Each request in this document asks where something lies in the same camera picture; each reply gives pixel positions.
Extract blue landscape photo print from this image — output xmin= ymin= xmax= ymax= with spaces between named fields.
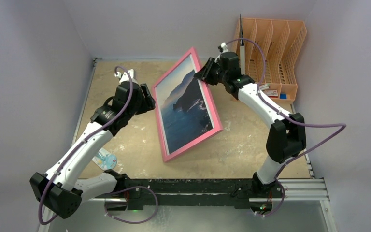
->
xmin=155 ymin=55 xmax=214 ymax=155

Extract pink wooden picture frame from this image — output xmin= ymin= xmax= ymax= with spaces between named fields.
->
xmin=152 ymin=47 xmax=224 ymax=162

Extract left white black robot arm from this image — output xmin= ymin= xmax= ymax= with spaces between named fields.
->
xmin=29 ymin=81 xmax=155 ymax=225

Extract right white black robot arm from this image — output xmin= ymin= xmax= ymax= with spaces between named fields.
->
xmin=194 ymin=52 xmax=306 ymax=197

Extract white folder in organizer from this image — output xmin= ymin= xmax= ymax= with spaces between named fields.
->
xmin=239 ymin=14 xmax=245 ymax=75

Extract white red glue stick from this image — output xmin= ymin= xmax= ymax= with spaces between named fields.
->
xmin=259 ymin=84 xmax=270 ymax=91

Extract red white small box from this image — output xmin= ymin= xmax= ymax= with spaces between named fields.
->
xmin=264 ymin=89 xmax=279 ymax=98

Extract orange plastic file organizer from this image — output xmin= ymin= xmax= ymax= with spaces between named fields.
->
xmin=228 ymin=18 xmax=307 ymax=104

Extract blue tape dispenser pack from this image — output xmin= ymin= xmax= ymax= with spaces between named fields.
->
xmin=92 ymin=148 xmax=117 ymax=171

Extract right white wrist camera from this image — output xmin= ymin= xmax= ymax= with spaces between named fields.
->
xmin=217 ymin=42 xmax=229 ymax=58

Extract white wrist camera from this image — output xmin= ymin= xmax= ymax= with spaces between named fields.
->
xmin=217 ymin=42 xmax=229 ymax=58
xmin=114 ymin=69 xmax=138 ymax=84

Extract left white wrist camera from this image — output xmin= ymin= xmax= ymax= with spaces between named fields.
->
xmin=114 ymin=69 xmax=138 ymax=84

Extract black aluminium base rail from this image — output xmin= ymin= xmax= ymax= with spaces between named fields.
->
xmin=46 ymin=177 xmax=330 ymax=212

